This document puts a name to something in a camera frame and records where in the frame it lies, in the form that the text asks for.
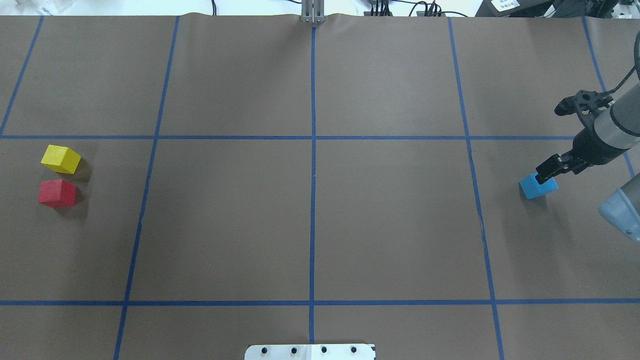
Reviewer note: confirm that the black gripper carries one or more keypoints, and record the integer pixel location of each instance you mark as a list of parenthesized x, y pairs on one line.
[(589, 149)]

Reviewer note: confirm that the blue cube block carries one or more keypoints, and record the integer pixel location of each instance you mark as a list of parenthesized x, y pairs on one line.
[(532, 189)]

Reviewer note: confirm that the red cube block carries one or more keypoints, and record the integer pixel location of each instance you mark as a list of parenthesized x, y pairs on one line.
[(57, 193)]

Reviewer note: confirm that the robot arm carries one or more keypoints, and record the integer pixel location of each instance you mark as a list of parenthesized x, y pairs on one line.
[(610, 129)]

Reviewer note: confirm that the brown paper table cover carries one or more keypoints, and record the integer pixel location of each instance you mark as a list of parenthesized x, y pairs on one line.
[(253, 180)]

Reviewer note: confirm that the yellow cube block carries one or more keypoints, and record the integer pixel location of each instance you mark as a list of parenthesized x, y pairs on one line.
[(61, 159)]

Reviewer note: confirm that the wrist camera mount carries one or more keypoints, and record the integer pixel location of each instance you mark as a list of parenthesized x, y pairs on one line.
[(587, 105)]

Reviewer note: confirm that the aluminium frame post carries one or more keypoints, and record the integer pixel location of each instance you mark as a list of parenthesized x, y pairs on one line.
[(313, 11)]

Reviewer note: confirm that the white camera stand post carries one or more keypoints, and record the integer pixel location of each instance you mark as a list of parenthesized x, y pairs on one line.
[(328, 351)]

